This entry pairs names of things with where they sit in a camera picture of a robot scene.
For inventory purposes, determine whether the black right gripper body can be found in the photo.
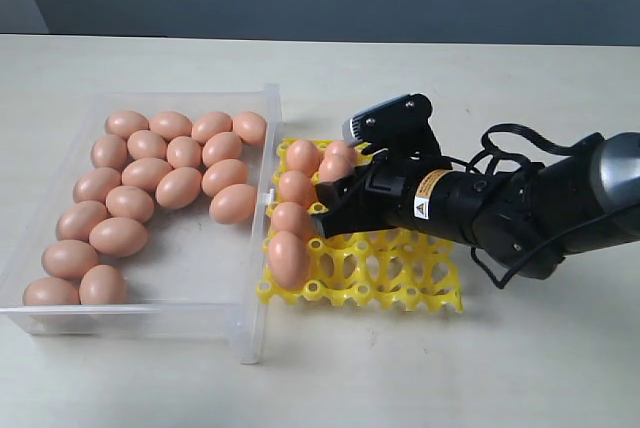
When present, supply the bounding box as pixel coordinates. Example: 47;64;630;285
347;150;450;234

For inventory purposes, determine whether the brown egg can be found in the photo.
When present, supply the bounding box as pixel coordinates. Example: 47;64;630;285
285;139;321;177
233;111;267;146
202;132;243;167
149;111;192;141
105;110;149;140
191;111;233;145
41;239;100;280
278;170;316;209
268;231;310;291
121;158;172;192
155;167;202;210
127;130;167;160
201;159;248;197
22;277;80;306
79;264;127;305
209;184;257;225
72;167;121;203
55;200;108;242
105;186;155;224
91;134;128;171
324;140;357;163
271;202;314;242
166;136;202;169
89;217;148;257
318;154;353;183

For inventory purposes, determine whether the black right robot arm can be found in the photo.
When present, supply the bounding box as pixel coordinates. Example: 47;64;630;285
313;124;639;287

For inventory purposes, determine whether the yellow plastic egg tray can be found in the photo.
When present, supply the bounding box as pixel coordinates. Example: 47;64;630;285
257;138;463;312

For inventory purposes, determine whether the clear plastic bin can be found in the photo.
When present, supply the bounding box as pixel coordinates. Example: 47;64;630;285
1;85;282;364

